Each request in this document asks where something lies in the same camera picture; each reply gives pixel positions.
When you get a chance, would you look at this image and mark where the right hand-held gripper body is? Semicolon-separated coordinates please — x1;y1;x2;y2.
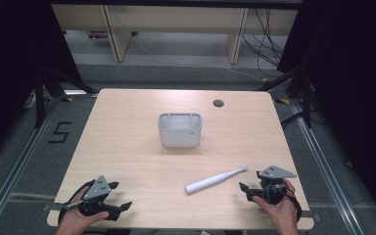
256;164;298;207

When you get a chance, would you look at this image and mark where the white electric toothbrush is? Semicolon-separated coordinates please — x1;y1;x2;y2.
184;164;250;196

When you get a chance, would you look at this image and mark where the thick black floor cable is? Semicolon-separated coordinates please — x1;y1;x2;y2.
280;110;322;130

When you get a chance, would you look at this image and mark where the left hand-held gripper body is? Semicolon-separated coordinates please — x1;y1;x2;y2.
77;174;120;222

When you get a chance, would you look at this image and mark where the grey plastic holder box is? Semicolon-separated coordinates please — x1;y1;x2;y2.
157;112;204;149

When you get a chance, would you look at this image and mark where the black gripper strap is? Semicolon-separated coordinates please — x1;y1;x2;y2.
57;186;89;226
283;187;304;224

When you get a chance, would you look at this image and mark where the person's left hand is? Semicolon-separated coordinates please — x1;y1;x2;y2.
58;185;111;231

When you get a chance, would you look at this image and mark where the person's right hand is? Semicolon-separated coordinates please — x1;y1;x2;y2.
252;178;300;229

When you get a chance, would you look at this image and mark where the aluminium floor rail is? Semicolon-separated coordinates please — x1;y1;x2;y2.
0;93;67;235
288;98;368;235

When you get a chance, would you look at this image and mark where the light wooden shelf unit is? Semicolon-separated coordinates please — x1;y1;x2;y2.
51;4;299;66

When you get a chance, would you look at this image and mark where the black curtain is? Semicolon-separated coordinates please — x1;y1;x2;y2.
276;0;376;226
0;0;83;165

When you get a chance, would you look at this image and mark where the black metal stand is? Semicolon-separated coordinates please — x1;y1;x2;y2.
258;63;313;129
33;67;100;129

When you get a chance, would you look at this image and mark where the bundle of black cables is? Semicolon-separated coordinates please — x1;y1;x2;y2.
240;8;286;78

